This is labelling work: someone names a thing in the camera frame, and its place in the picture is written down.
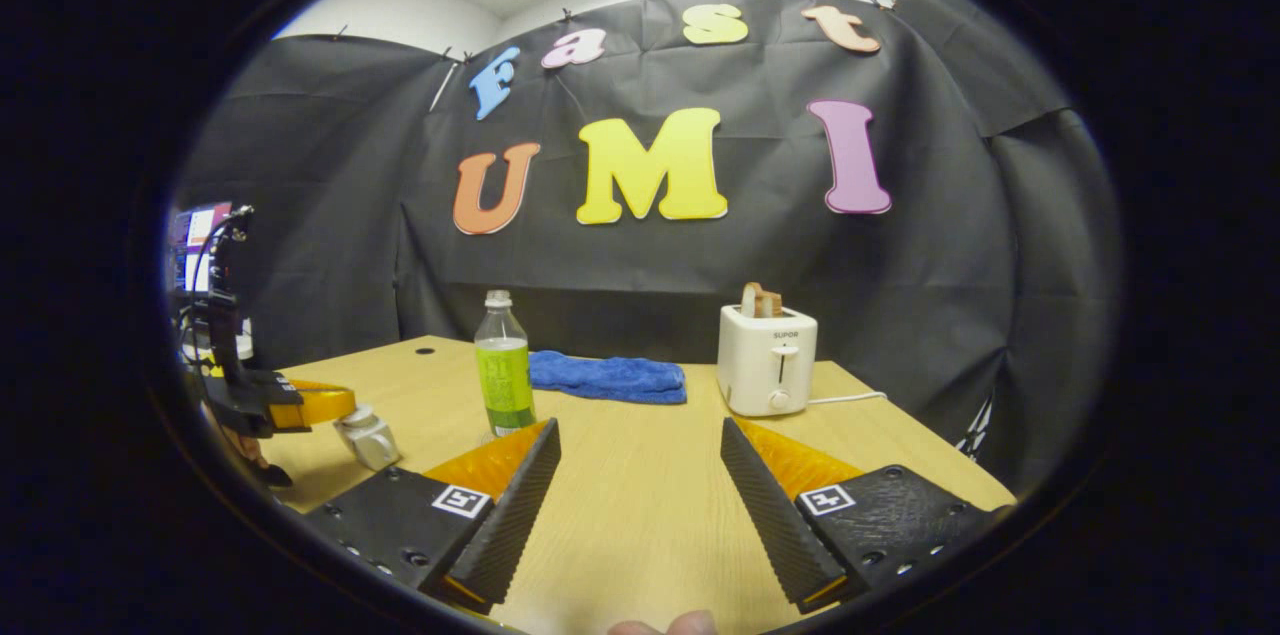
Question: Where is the computer monitor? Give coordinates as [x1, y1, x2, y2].
[168, 203, 233, 294]

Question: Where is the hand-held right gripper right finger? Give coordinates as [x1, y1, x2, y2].
[720, 417, 1011, 616]

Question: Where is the blue towel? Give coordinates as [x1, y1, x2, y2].
[528, 350, 688, 406]

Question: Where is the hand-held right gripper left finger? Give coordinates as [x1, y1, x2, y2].
[300, 417, 563, 616]

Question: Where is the bread slice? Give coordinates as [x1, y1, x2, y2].
[740, 282, 784, 319]

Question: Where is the white toaster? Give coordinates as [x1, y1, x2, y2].
[717, 303, 819, 418]

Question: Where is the clear water bottle green label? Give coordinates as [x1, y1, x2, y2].
[474, 290, 537, 438]

